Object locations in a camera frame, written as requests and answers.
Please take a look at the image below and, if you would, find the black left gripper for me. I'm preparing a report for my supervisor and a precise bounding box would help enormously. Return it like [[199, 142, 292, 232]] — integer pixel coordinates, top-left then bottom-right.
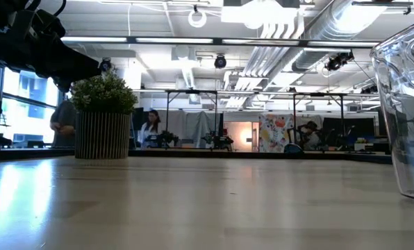
[[0, 8, 102, 93]]

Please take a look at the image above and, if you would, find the clear plastic basket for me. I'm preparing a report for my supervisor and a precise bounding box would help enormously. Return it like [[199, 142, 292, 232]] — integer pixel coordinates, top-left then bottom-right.
[[369, 15, 414, 203]]

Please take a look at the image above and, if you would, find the person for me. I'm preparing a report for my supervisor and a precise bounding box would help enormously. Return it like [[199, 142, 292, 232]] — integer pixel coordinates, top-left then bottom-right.
[[49, 99, 78, 149], [139, 109, 162, 149], [299, 120, 322, 151]]

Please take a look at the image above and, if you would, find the potted plant in ribbed pot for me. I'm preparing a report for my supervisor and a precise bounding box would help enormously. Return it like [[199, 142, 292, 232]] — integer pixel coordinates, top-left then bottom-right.
[[70, 71, 138, 160]]

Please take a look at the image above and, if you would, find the grey cloth cover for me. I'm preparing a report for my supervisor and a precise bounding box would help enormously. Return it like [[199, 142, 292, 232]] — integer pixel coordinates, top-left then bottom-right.
[[158, 110, 222, 147]]

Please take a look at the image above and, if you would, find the floral patterned panel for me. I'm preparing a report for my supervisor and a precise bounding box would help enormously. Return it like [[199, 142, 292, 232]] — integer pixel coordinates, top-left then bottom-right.
[[258, 113, 295, 153]]

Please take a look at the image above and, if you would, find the black background panel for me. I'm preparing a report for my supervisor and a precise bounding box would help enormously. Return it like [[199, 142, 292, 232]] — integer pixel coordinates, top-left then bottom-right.
[[323, 117, 376, 140]]

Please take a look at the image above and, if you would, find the black ceiling camera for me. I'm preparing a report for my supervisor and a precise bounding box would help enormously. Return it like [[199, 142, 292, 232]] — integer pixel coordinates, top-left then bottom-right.
[[213, 53, 228, 69], [324, 51, 356, 72], [99, 57, 113, 73]]

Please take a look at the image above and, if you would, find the black background rig frame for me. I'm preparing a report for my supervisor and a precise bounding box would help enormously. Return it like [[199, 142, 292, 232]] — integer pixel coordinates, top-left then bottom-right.
[[292, 92, 346, 150], [164, 89, 219, 150]]

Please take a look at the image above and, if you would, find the white ring light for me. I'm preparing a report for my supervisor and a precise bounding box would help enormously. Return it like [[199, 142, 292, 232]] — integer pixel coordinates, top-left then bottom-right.
[[188, 9, 208, 28]]

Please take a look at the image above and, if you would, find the black overhead frame beam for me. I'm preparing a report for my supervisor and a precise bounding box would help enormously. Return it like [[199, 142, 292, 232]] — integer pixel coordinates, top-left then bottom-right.
[[60, 35, 381, 49]]

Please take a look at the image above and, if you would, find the black aluminium frame rail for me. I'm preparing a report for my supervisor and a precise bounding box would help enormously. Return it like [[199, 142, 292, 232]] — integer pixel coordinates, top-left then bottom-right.
[[0, 147, 392, 164]]

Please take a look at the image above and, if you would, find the silver ventilation duct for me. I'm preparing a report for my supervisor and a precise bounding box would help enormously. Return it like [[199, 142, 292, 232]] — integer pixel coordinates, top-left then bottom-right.
[[292, 0, 388, 72]]

